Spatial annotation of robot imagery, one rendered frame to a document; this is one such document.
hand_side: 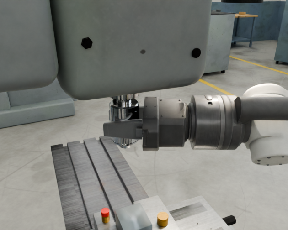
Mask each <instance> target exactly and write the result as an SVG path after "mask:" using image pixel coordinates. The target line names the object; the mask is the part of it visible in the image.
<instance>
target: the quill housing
mask: <svg viewBox="0 0 288 230"><path fill-rule="evenodd" d="M49 1H50V8H51V15H52V22H53V31H54V38H55V45H56V52H57V59H58V74H57V79H58V82H59V84H60V87H61V88H62V89H63V91H64V92H65V93H66V94H67V95H69V96H70V97H72V98H74V99H77V100H91V99H100V98H107V97H114V96H120V95H127V94H136V93H143V92H149V91H156V90H163V89H171V88H178V87H185V86H188V85H191V84H194V83H196V82H197V81H198V80H199V79H200V78H201V77H202V75H203V74H204V70H205V67H206V57H207V48H208V35H209V25H210V16H211V6H212V0H49Z"/></svg>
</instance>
